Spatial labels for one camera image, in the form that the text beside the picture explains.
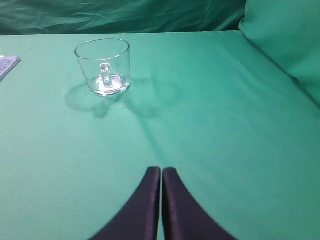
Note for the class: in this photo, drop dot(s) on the green tablecloth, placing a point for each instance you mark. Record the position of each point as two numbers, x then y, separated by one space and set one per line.
244 137

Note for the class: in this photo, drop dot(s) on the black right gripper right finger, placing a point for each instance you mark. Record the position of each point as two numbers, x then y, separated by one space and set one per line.
182 217

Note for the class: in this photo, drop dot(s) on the transparent glass cup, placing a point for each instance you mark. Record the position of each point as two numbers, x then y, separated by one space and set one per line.
105 65

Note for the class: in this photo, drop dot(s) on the blue folded towel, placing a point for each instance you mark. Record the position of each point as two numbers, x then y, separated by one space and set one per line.
7 63

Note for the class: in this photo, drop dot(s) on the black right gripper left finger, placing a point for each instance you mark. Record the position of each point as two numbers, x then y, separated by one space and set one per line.
138 219

